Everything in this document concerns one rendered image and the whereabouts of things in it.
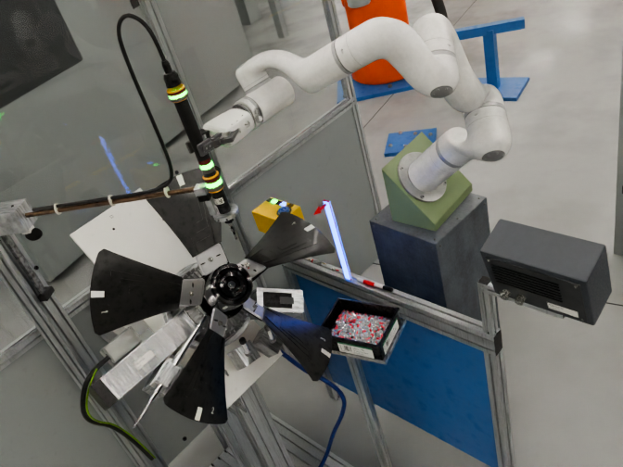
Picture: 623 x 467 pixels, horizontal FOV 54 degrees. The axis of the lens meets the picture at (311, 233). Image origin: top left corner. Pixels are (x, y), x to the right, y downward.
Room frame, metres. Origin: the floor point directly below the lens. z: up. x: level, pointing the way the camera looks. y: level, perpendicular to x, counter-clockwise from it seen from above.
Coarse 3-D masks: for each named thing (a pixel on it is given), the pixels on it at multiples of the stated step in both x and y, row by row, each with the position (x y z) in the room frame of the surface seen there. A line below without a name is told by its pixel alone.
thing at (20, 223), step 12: (0, 204) 1.63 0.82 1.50; (12, 204) 1.60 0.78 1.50; (24, 204) 1.60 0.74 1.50; (0, 216) 1.56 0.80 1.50; (12, 216) 1.55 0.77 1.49; (24, 216) 1.57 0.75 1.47; (36, 216) 1.61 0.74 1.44; (0, 228) 1.57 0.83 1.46; (12, 228) 1.56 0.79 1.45; (24, 228) 1.55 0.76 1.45
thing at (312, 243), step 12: (288, 216) 1.61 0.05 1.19; (276, 228) 1.57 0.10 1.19; (288, 228) 1.56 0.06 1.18; (300, 228) 1.55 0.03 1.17; (264, 240) 1.52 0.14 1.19; (276, 240) 1.51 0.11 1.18; (288, 240) 1.50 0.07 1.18; (300, 240) 1.49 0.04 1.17; (312, 240) 1.49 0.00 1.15; (324, 240) 1.49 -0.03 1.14; (252, 252) 1.48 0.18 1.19; (264, 252) 1.46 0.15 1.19; (276, 252) 1.45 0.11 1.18; (288, 252) 1.44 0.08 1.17; (300, 252) 1.44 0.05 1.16; (312, 252) 1.44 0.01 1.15; (324, 252) 1.45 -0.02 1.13; (264, 264) 1.40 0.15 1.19; (276, 264) 1.40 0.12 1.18
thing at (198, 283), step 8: (184, 280) 1.33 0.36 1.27; (192, 280) 1.33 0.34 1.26; (200, 280) 1.34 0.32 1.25; (184, 288) 1.33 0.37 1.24; (192, 288) 1.33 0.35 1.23; (200, 288) 1.34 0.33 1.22; (184, 296) 1.33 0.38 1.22; (200, 296) 1.34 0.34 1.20; (184, 304) 1.33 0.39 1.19; (192, 304) 1.33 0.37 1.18
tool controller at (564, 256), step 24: (504, 240) 1.13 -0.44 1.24; (528, 240) 1.10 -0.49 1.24; (552, 240) 1.07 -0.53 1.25; (576, 240) 1.04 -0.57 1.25; (504, 264) 1.09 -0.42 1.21; (528, 264) 1.04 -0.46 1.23; (552, 264) 1.01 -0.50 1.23; (576, 264) 0.98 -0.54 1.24; (600, 264) 0.97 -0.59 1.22; (504, 288) 1.12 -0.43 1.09; (528, 288) 1.06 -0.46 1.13; (552, 288) 1.00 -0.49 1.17; (576, 288) 0.95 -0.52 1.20; (600, 288) 0.98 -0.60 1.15; (576, 312) 0.98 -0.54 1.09; (600, 312) 0.98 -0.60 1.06
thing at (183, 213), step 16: (192, 176) 1.57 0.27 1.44; (160, 208) 1.54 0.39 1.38; (176, 208) 1.53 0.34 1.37; (192, 208) 1.51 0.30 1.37; (176, 224) 1.50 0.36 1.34; (192, 224) 1.48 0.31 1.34; (208, 224) 1.47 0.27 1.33; (192, 240) 1.46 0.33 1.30; (208, 240) 1.44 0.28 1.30; (192, 256) 1.45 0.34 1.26
